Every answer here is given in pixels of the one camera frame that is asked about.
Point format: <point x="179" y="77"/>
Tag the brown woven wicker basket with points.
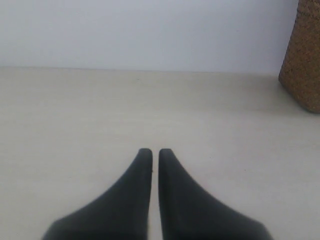
<point x="300" y="70"/>

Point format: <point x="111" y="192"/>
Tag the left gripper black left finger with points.
<point x="121" y="213"/>

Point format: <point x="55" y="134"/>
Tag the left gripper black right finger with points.
<point x="189" y="212"/>

